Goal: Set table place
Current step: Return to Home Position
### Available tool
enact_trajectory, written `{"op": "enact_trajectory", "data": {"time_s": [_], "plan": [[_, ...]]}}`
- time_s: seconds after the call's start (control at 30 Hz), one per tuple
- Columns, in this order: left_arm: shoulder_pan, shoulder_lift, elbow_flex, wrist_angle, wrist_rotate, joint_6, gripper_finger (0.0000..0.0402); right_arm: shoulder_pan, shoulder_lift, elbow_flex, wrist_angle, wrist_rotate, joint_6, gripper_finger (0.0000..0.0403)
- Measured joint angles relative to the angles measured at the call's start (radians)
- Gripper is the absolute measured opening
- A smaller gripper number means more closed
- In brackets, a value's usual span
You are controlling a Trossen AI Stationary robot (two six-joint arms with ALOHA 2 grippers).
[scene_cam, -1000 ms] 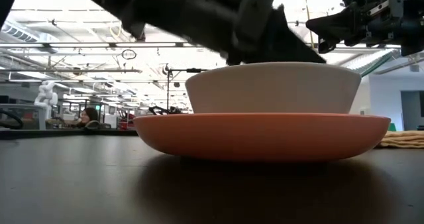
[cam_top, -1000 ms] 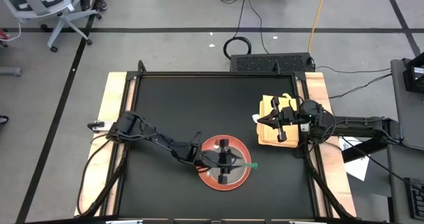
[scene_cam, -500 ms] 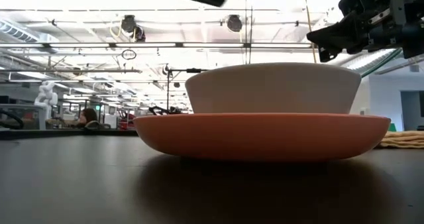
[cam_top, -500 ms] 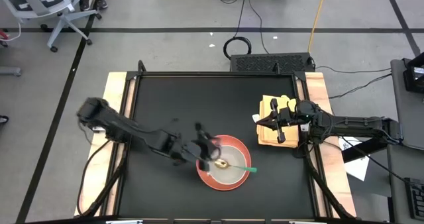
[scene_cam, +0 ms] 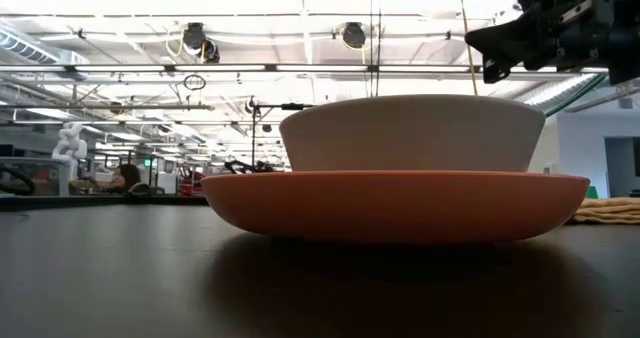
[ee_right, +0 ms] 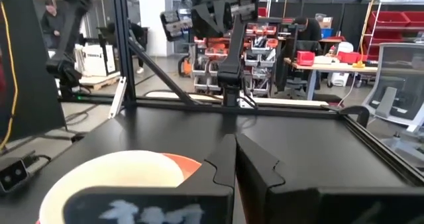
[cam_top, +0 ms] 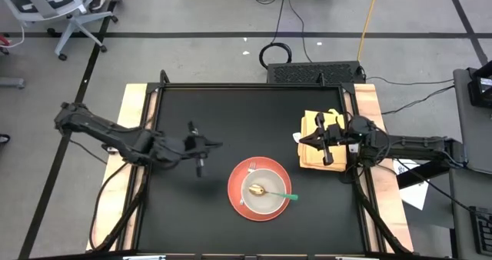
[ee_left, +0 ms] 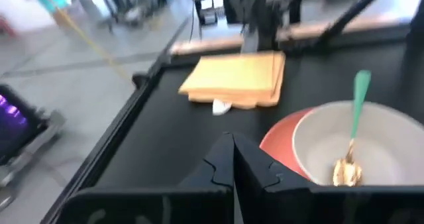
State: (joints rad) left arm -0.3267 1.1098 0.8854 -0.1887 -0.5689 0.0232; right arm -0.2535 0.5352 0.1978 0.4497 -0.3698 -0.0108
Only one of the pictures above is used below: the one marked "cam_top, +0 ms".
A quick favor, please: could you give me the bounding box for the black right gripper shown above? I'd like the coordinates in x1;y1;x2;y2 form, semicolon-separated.
298;112;351;166

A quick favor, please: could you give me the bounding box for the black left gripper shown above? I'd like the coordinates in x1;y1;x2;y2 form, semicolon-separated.
178;121;224;178

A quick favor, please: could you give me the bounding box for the silver fork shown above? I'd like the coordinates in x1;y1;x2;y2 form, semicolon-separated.
239;161;258;207

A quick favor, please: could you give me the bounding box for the gold spoon with green handle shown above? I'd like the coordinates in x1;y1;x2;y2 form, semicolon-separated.
248;183;299;202

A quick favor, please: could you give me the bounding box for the white round bowl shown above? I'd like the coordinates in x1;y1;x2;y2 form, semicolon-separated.
240;168;288;215

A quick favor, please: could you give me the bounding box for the folded yellow cloth napkin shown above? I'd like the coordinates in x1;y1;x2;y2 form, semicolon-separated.
292;108;347;173

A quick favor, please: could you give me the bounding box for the red round plate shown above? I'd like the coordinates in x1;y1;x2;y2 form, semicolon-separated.
227;156;292;223

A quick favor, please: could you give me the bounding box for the light wooden side board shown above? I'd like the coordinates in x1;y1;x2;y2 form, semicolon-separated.
85;83;159;252
352;83;415;254

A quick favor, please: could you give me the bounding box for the black computer case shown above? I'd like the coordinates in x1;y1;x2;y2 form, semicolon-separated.
266;60;367;85

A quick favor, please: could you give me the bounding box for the white paper sheet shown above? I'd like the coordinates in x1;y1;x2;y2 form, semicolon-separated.
391;158;431;212

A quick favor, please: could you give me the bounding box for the grey side desk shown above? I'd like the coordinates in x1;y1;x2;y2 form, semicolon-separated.
448;67;492;260

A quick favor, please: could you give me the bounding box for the black device with screen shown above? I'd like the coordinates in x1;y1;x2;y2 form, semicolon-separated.
466;61;492;109

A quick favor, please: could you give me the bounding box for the black keyboard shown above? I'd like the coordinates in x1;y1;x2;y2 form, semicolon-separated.
469;205;492;258

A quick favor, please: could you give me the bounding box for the white mesh office chair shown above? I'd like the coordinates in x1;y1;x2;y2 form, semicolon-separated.
0;0;119;62

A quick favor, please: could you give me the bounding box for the coiled black cable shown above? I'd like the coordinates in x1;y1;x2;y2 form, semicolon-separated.
258;0;294;71

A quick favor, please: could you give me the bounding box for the yellow floor cable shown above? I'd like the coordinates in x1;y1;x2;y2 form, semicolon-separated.
356;0;382;63

